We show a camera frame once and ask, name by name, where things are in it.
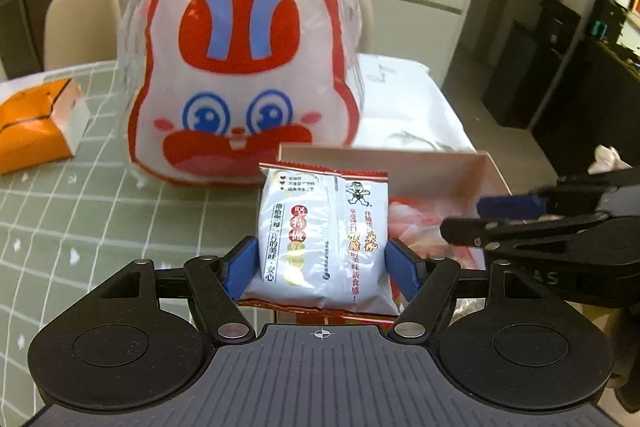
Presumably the white rice cracker packet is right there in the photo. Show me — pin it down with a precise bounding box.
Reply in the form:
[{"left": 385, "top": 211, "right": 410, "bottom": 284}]
[{"left": 239, "top": 161, "right": 403, "bottom": 325}]

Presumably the white crumpled cloth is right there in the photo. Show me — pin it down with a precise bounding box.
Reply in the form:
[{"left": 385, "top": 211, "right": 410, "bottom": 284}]
[{"left": 587, "top": 145, "right": 633, "bottom": 175}]

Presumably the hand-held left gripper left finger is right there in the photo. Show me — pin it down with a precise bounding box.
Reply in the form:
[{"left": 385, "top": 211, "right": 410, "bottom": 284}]
[{"left": 92, "top": 236, "right": 261, "bottom": 342}]

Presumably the black floor appliance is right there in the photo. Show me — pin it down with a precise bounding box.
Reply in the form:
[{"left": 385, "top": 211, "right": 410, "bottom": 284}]
[{"left": 482, "top": 21, "right": 538, "bottom": 118}]

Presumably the red snack packet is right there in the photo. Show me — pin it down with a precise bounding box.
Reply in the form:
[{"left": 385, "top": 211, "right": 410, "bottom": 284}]
[{"left": 387, "top": 196, "right": 486, "bottom": 270}]

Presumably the orange tissue box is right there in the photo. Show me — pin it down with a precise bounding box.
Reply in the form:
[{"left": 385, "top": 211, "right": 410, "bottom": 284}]
[{"left": 0, "top": 78, "right": 92, "bottom": 175}]

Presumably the beige dining chair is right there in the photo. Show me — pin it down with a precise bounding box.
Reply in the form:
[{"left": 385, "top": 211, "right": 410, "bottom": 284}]
[
  {"left": 345, "top": 0, "right": 376, "bottom": 52},
  {"left": 44, "top": 0, "right": 123, "bottom": 72}
]

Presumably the dark fish tank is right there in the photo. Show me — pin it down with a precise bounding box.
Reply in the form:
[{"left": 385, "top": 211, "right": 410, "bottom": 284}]
[{"left": 590, "top": 0, "right": 640, "bottom": 158}]

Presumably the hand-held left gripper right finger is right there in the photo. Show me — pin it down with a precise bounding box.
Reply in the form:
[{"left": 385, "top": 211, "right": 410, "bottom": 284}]
[{"left": 385, "top": 237, "right": 546, "bottom": 340}]

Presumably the pink cardboard box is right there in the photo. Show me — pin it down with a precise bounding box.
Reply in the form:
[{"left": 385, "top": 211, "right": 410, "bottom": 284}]
[{"left": 277, "top": 144, "right": 513, "bottom": 323}]

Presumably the rabbit print plastic bag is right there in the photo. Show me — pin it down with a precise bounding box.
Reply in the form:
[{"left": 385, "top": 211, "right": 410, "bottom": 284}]
[{"left": 117, "top": 0, "right": 373, "bottom": 192}]

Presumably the white plastic package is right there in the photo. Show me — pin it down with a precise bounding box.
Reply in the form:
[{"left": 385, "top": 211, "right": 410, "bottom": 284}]
[{"left": 357, "top": 53, "right": 478, "bottom": 155}]

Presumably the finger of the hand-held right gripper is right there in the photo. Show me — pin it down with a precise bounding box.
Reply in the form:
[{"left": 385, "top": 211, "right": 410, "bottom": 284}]
[
  {"left": 440, "top": 211, "right": 616, "bottom": 253},
  {"left": 475, "top": 167, "right": 640, "bottom": 220}
]

